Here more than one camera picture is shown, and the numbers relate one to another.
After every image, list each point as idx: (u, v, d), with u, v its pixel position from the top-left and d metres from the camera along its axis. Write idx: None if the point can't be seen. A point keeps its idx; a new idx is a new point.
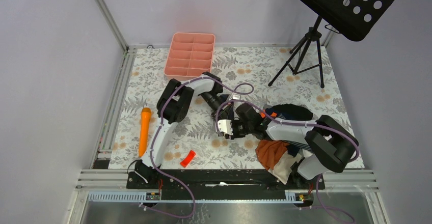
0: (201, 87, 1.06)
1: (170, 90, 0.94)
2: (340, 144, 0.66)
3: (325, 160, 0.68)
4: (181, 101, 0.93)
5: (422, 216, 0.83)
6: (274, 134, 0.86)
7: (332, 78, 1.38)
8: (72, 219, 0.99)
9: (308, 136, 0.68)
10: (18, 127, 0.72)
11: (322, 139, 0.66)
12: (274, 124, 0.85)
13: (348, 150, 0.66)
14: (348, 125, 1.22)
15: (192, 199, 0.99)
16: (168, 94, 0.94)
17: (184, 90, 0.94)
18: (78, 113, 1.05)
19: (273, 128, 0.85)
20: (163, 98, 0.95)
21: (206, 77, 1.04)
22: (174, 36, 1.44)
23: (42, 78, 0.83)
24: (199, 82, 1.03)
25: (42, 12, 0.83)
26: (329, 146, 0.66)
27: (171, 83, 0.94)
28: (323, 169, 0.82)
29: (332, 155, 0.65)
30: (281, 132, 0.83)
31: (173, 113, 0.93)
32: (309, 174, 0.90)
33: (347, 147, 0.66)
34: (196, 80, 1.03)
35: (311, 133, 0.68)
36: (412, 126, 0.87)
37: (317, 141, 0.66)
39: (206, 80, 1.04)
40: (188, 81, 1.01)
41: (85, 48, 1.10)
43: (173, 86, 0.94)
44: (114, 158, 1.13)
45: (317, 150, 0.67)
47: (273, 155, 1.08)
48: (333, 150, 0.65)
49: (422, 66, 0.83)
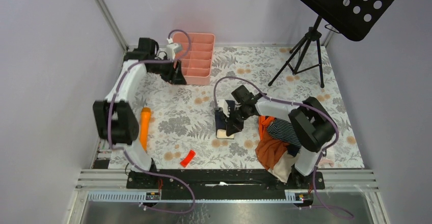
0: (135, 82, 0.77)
1: (101, 115, 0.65)
2: (320, 126, 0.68)
3: (303, 138, 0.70)
4: (123, 121, 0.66)
5: (422, 216, 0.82)
6: (262, 110, 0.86)
7: (331, 78, 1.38)
8: (72, 219, 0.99)
9: (292, 113, 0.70)
10: (17, 127, 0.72)
11: (304, 117, 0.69)
12: (263, 100, 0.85)
13: (326, 134, 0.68)
14: (348, 125, 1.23)
15: (192, 199, 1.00)
16: (103, 120, 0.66)
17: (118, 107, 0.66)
18: (78, 113, 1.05)
19: (263, 104, 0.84)
20: (102, 128, 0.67)
21: (129, 67, 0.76)
22: (174, 36, 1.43)
23: (42, 77, 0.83)
24: (128, 78, 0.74)
25: (42, 13, 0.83)
26: (308, 125, 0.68)
27: (96, 107, 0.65)
28: (314, 159, 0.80)
29: (311, 133, 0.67)
30: (269, 109, 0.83)
31: (125, 136, 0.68)
32: (306, 169, 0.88)
33: (326, 129, 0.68)
34: (122, 81, 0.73)
35: (294, 111, 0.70)
36: (412, 126, 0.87)
37: (298, 119, 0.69)
39: (133, 68, 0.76)
40: (114, 92, 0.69)
41: (84, 48, 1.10)
43: (103, 111, 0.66)
44: (114, 158, 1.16)
45: (297, 127, 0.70)
47: (273, 155, 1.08)
48: (312, 130, 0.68)
49: (422, 66, 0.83)
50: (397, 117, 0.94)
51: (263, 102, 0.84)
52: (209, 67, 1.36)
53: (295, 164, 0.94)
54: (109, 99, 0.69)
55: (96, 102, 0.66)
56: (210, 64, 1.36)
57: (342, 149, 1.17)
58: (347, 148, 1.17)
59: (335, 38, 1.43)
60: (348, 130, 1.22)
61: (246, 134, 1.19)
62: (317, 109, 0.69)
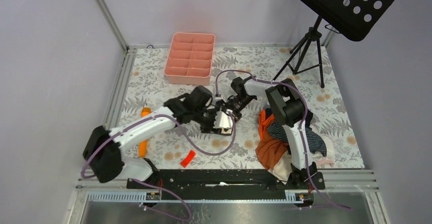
0: (149, 133, 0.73)
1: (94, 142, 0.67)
2: (291, 103, 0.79)
3: (276, 112, 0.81)
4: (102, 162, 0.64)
5: (422, 217, 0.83)
6: (248, 89, 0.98)
7: (332, 78, 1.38)
8: (72, 219, 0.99)
9: (268, 89, 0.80)
10: (18, 127, 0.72)
11: (277, 94, 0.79)
12: (250, 81, 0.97)
13: (295, 111, 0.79)
14: (348, 125, 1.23)
15: (180, 199, 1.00)
16: (92, 147, 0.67)
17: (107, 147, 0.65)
18: (78, 113, 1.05)
19: (247, 83, 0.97)
20: (87, 151, 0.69)
21: (158, 115, 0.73)
22: (174, 36, 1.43)
23: (43, 77, 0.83)
24: (145, 126, 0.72)
25: (42, 13, 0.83)
26: (280, 101, 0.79)
27: (96, 133, 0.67)
28: (298, 145, 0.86)
29: (281, 107, 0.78)
30: (253, 88, 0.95)
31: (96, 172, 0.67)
32: (300, 161, 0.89)
33: (297, 105, 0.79)
34: (137, 124, 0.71)
35: (271, 88, 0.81)
36: (412, 126, 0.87)
37: (273, 95, 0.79)
39: (160, 118, 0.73)
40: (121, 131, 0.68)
41: (84, 48, 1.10)
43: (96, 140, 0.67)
44: None
45: (271, 102, 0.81)
47: (273, 154, 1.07)
48: (284, 105, 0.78)
49: (422, 66, 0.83)
50: (397, 117, 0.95)
51: (248, 83, 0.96)
52: (209, 67, 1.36)
53: (292, 161, 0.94)
54: (112, 132, 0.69)
55: (101, 127, 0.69)
56: (210, 64, 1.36)
57: (342, 149, 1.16)
58: (347, 148, 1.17)
59: (335, 38, 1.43)
60: (348, 130, 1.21)
61: (246, 134, 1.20)
62: (292, 86, 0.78)
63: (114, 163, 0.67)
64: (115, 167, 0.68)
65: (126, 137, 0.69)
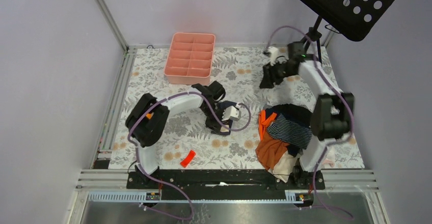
0: (185, 105, 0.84)
1: (141, 107, 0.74)
2: (337, 120, 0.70)
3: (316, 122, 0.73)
4: (153, 121, 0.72)
5: (422, 216, 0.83)
6: (302, 70, 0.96)
7: (332, 78, 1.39)
8: (72, 219, 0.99)
9: (321, 96, 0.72)
10: (18, 126, 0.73)
11: (327, 105, 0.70)
12: (311, 63, 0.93)
13: (337, 129, 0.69)
14: None
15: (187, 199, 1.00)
16: (139, 111, 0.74)
17: (157, 110, 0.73)
18: (78, 113, 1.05)
19: (308, 67, 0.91)
20: (132, 116, 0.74)
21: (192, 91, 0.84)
22: (174, 36, 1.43)
23: (43, 77, 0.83)
24: (184, 98, 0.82)
25: (41, 12, 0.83)
26: (327, 114, 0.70)
27: (145, 98, 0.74)
28: (316, 156, 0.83)
29: (324, 119, 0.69)
30: (308, 76, 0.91)
31: (141, 134, 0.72)
32: (308, 166, 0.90)
33: (342, 124, 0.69)
34: (179, 95, 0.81)
35: (324, 96, 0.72)
36: (412, 126, 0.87)
37: (323, 102, 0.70)
39: (193, 94, 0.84)
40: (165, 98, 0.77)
41: (84, 48, 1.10)
43: (145, 104, 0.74)
44: (114, 158, 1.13)
45: (317, 108, 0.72)
47: (273, 155, 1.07)
48: (327, 118, 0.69)
49: (422, 66, 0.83)
50: (397, 117, 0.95)
51: (311, 71, 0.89)
52: (209, 67, 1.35)
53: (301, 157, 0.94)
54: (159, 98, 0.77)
55: (146, 94, 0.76)
56: (210, 64, 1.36)
57: (342, 149, 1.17)
58: (347, 148, 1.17)
59: (335, 38, 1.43)
60: None
61: (246, 134, 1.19)
62: (347, 104, 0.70)
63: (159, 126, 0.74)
64: (159, 131, 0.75)
65: (170, 104, 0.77)
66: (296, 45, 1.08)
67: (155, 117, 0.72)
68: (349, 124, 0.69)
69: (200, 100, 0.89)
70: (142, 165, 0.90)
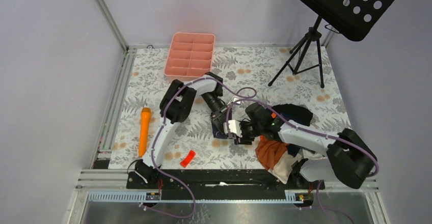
0: (204, 88, 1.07)
1: (173, 90, 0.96)
2: (358, 160, 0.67)
3: (343, 175, 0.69)
4: (184, 101, 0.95)
5: (422, 217, 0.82)
6: (287, 137, 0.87)
7: (331, 78, 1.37)
8: (72, 219, 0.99)
9: (330, 149, 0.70)
10: (18, 126, 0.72)
11: (343, 155, 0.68)
12: (288, 128, 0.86)
13: (366, 166, 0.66)
14: (348, 125, 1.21)
15: (192, 199, 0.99)
16: (171, 94, 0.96)
17: (187, 91, 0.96)
18: (78, 113, 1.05)
19: (288, 132, 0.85)
20: (166, 99, 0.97)
21: (209, 78, 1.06)
22: (174, 36, 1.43)
23: (42, 77, 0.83)
24: (203, 82, 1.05)
25: (42, 12, 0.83)
26: (348, 162, 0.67)
27: (174, 83, 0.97)
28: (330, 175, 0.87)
29: (350, 169, 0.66)
30: (295, 139, 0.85)
31: (176, 112, 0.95)
32: (312, 177, 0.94)
33: (365, 161, 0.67)
34: (199, 81, 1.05)
35: (332, 147, 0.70)
36: (412, 127, 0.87)
37: (338, 156, 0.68)
39: (209, 80, 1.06)
40: (190, 82, 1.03)
41: (84, 48, 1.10)
43: (176, 87, 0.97)
44: (114, 158, 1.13)
45: (336, 164, 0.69)
47: (273, 155, 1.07)
48: (352, 166, 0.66)
49: (423, 66, 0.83)
50: (397, 117, 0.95)
51: (294, 133, 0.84)
52: (210, 67, 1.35)
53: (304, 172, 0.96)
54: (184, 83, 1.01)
55: (174, 80, 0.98)
56: (210, 64, 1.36)
57: None
58: None
59: (335, 38, 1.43)
60: None
61: None
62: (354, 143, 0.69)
63: (188, 105, 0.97)
64: (188, 109, 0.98)
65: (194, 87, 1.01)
66: (257, 112, 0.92)
67: (185, 98, 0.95)
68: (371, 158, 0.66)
69: (216, 84, 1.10)
70: (156, 152, 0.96)
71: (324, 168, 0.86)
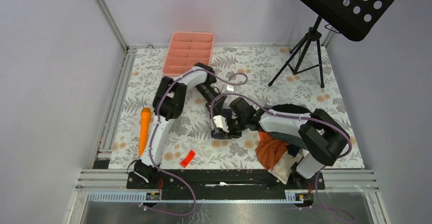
0: (194, 81, 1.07)
1: (164, 87, 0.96)
2: (332, 138, 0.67)
3: (317, 154, 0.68)
4: (176, 98, 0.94)
5: (423, 217, 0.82)
6: (266, 126, 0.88)
7: (332, 78, 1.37)
8: (72, 219, 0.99)
9: (302, 129, 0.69)
10: (18, 126, 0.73)
11: (315, 132, 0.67)
12: (266, 116, 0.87)
13: (340, 144, 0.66)
14: (348, 125, 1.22)
15: (191, 199, 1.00)
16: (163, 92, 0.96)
17: (178, 87, 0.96)
18: (78, 113, 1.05)
19: (268, 119, 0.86)
20: (158, 96, 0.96)
21: (197, 69, 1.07)
22: (174, 35, 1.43)
23: (42, 78, 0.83)
24: (193, 75, 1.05)
25: (42, 13, 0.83)
26: (321, 140, 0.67)
27: (163, 80, 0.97)
28: (321, 165, 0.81)
29: (324, 147, 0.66)
30: (274, 126, 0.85)
31: (169, 109, 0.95)
32: (310, 174, 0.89)
33: (339, 138, 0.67)
34: (189, 74, 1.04)
35: (304, 127, 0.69)
36: (412, 127, 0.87)
37: (310, 134, 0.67)
39: (198, 72, 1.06)
40: (180, 77, 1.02)
41: (85, 48, 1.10)
43: (166, 84, 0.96)
44: (114, 158, 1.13)
45: (309, 142, 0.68)
47: (273, 155, 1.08)
48: (326, 143, 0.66)
49: (423, 66, 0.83)
50: (397, 117, 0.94)
51: (271, 120, 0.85)
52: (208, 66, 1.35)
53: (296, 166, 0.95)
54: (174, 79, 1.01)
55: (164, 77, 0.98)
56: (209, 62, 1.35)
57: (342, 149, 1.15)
58: None
59: (335, 38, 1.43)
60: (348, 131, 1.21)
61: (246, 134, 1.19)
62: (328, 122, 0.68)
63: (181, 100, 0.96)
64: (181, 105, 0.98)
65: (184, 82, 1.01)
66: (240, 104, 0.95)
67: (177, 94, 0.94)
68: (345, 136, 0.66)
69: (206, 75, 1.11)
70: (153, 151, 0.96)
71: (308, 158, 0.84)
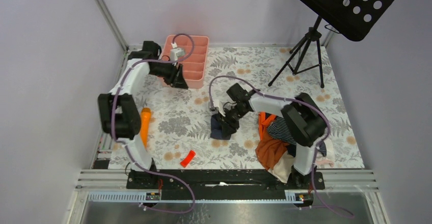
0: (138, 79, 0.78)
1: (106, 109, 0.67)
2: (312, 120, 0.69)
3: (295, 134, 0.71)
4: (129, 114, 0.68)
5: (422, 217, 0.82)
6: (255, 105, 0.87)
7: (331, 78, 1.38)
8: (72, 219, 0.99)
9: (284, 108, 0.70)
10: (18, 126, 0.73)
11: (296, 113, 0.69)
12: (256, 95, 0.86)
13: (317, 128, 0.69)
14: (348, 125, 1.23)
15: (191, 199, 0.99)
16: (108, 114, 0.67)
17: (123, 100, 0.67)
18: (78, 113, 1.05)
19: (256, 100, 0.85)
20: (105, 120, 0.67)
21: (134, 63, 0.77)
22: (168, 38, 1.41)
23: (43, 78, 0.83)
24: (133, 74, 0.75)
25: (42, 13, 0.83)
26: (301, 120, 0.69)
27: (101, 99, 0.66)
28: (306, 153, 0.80)
29: (303, 128, 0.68)
30: (262, 105, 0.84)
31: (128, 128, 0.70)
32: (305, 169, 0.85)
33: (317, 122, 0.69)
34: (127, 76, 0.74)
35: (287, 106, 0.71)
36: (412, 127, 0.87)
37: (291, 114, 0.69)
39: (137, 65, 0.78)
40: (118, 86, 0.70)
41: (84, 48, 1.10)
43: (107, 103, 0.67)
44: (114, 158, 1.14)
45: (289, 122, 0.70)
47: (273, 155, 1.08)
48: (305, 124, 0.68)
49: (423, 66, 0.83)
50: (397, 117, 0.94)
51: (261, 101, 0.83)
52: (202, 71, 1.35)
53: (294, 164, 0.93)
54: (113, 92, 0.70)
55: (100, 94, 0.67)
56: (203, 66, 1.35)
57: (342, 149, 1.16)
58: (347, 148, 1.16)
59: (335, 38, 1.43)
60: (348, 130, 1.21)
61: (246, 134, 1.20)
62: (309, 104, 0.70)
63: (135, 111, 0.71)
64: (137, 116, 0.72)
65: (128, 88, 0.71)
66: (234, 87, 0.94)
67: (127, 110, 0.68)
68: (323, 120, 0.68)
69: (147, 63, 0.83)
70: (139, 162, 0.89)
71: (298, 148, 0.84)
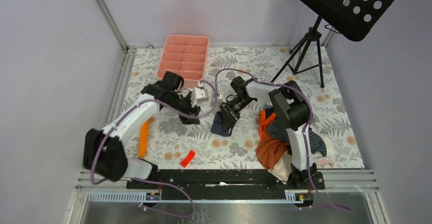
0: (139, 119, 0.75)
1: (91, 146, 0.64)
2: (296, 105, 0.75)
3: (280, 116, 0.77)
4: (110, 157, 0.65)
5: (422, 218, 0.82)
6: (250, 91, 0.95)
7: (331, 78, 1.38)
8: (72, 219, 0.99)
9: (272, 92, 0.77)
10: (18, 126, 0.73)
11: (281, 97, 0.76)
12: (252, 82, 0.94)
13: (301, 112, 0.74)
14: (348, 125, 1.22)
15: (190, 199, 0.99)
16: (91, 152, 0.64)
17: (110, 141, 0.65)
18: (78, 113, 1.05)
19: (251, 85, 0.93)
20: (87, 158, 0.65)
21: (141, 102, 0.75)
22: (168, 38, 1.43)
23: (42, 77, 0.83)
24: (134, 114, 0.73)
25: (42, 13, 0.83)
26: (285, 104, 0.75)
27: (89, 135, 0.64)
28: (295, 138, 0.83)
29: (286, 110, 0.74)
30: (255, 90, 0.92)
31: (107, 172, 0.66)
32: (302, 162, 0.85)
33: (301, 108, 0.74)
34: (127, 115, 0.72)
35: (275, 90, 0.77)
36: (412, 127, 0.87)
37: (277, 98, 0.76)
39: (144, 105, 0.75)
40: (113, 126, 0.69)
41: (84, 48, 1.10)
43: (93, 141, 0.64)
44: None
45: (275, 105, 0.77)
47: (273, 155, 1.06)
48: (288, 108, 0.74)
49: (423, 66, 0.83)
50: (397, 117, 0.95)
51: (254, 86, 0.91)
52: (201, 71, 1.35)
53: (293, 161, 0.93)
54: (106, 130, 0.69)
55: (92, 129, 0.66)
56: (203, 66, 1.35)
57: (342, 149, 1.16)
58: (347, 148, 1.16)
59: (335, 38, 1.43)
60: (348, 130, 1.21)
61: (246, 134, 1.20)
62: (296, 89, 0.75)
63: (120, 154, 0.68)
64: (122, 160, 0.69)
65: (122, 130, 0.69)
66: (236, 79, 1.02)
67: (110, 154, 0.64)
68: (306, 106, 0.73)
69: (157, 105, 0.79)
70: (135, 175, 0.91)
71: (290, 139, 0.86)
